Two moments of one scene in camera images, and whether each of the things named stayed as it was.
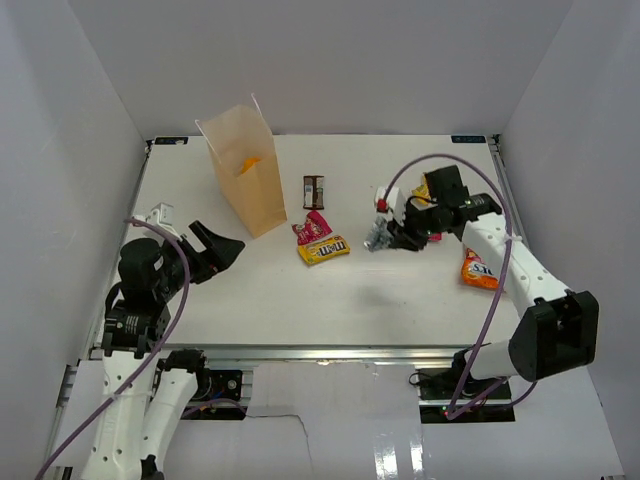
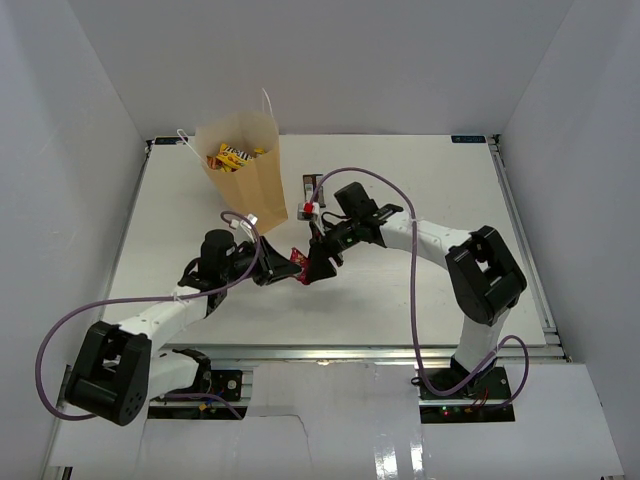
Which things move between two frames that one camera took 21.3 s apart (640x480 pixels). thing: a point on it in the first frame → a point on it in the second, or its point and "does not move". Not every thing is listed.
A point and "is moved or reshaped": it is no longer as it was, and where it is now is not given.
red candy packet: [314, 228] is moved or reshaped
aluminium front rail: [290, 353] does not move
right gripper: [406, 240] → [320, 265]
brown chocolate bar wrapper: [313, 192] does not move
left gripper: [219, 252] → [269, 260]
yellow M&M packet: [321, 250] is moved or reshaped
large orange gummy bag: [248, 162] → [214, 163]
